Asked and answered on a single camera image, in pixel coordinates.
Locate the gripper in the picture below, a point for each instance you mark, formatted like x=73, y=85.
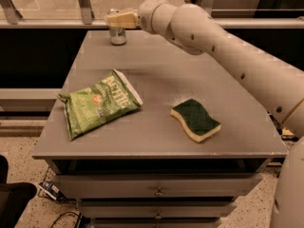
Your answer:
x=144, y=17

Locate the silver green 7up can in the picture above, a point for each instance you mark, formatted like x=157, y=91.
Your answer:
x=117, y=35

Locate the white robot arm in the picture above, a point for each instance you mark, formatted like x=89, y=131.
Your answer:
x=278, y=86

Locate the green kettle chips bag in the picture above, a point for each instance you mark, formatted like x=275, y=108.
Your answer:
x=110, y=98

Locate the grey drawer cabinet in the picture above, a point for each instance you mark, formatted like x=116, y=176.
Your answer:
x=142, y=170

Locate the metal window railing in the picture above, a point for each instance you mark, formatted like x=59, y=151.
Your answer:
x=49, y=12

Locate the green yellow sponge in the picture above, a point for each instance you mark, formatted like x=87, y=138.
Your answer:
x=195, y=120

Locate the black chair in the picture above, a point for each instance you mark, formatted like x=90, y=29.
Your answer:
x=14, y=197

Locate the yellow frame stand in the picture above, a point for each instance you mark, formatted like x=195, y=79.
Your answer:
x=286, y=133

